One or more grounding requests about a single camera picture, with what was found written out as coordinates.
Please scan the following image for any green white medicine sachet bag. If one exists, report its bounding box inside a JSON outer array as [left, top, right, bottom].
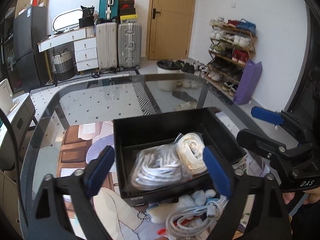
[[233, 153, 270, 233]]

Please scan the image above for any white charging cable bundle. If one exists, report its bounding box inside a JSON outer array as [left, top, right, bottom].
[[164, 197, 230, 240]]

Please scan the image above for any bag of speckled white laces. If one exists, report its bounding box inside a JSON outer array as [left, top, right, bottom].
[[130, 144, 193, 191]]

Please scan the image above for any white plush keychain toy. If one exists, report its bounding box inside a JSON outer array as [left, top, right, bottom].
[[146, 189, 216, 224]]

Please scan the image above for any right hand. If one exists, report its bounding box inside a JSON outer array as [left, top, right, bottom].
[[281, 187, 320, 205]]

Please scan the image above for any black storage box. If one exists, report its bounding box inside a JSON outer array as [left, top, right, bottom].
[[113, 107, 245, 206]]

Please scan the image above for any purple shopping bag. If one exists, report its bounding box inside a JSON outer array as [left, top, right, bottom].
[[233, 59, 263, 105]]

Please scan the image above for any anime print desk mat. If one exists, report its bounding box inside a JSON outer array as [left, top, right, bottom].
[[56, 121, 271, 240]]

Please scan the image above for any wooden shoe rack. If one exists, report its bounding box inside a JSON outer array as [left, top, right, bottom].
[[203, 17, 258, 100]]

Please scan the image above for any grey side cabinet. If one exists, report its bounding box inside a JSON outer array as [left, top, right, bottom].
[[0, 93, 36, 171]]

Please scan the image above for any white trash bin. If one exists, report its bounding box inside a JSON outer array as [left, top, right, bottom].
[[156, 60, 184, 92]]

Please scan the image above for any wooden door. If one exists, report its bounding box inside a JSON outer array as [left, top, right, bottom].
[[146, 0, 195, 60]]

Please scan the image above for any woven laundry basket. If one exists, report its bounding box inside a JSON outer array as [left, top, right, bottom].
[[52, 49, 75, 81]]

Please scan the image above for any silver aluminium suitcase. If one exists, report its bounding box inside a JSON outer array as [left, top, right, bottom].
[[117, 22, 142, 71]]

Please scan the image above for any white dressing table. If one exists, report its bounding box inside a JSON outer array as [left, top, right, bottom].
[[38, 26, 98, 73]]

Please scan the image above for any white hard suitcase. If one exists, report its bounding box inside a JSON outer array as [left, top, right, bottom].
[[96, 22, 118, 70]]

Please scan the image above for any stack of shoe boxes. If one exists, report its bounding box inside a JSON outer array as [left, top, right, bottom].
[[119, 0, 138, 23]]

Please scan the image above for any black refrigerator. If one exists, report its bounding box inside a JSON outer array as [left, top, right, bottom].
[[13, 6, 49, 92]]

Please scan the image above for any teal hard suitcase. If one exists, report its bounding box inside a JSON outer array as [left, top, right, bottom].
[[99, 0, 119, 23]]

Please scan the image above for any oval vanity mirror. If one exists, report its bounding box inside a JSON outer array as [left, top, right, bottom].
[[52, 8, 83, 32]]

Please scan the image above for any black handbag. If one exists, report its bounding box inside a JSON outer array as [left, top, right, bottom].
[[79, 5, 94, 28]]

